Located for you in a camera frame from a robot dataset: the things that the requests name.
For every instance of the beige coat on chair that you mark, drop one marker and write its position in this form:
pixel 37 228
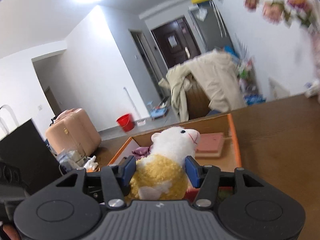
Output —
pixel 215 72

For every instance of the white yellow plush sheep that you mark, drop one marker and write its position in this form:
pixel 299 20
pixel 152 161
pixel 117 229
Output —
pixel 161 175

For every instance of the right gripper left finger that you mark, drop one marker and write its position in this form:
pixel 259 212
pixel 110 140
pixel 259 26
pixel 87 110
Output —
pixel 115 183

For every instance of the cluttered storage rack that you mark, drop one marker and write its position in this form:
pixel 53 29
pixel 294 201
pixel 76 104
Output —
pixel 246 78

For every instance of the glass jar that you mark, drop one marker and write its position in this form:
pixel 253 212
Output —
pixel 70 160

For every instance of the pink suitcase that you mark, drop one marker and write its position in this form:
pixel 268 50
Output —
pixel 73 130

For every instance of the grey refrigerator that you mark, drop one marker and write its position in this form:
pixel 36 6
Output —
pixel 210 26

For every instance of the brown wooden chair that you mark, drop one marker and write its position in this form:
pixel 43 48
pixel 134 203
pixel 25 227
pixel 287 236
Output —
pixel 197 100

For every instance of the red bucket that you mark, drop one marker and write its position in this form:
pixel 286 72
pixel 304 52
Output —
pixel 126 122

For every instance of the white medicine bottle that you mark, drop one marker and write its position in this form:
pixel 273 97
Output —
pixel 312 88

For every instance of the dark entrance door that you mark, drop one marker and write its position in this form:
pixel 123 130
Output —
pixel 176 42

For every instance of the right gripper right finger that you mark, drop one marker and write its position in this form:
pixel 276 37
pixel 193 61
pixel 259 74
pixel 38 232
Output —
pixel 205 178

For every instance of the purple folded cloth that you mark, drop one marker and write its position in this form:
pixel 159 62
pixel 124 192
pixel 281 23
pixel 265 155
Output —
pixel 141 152

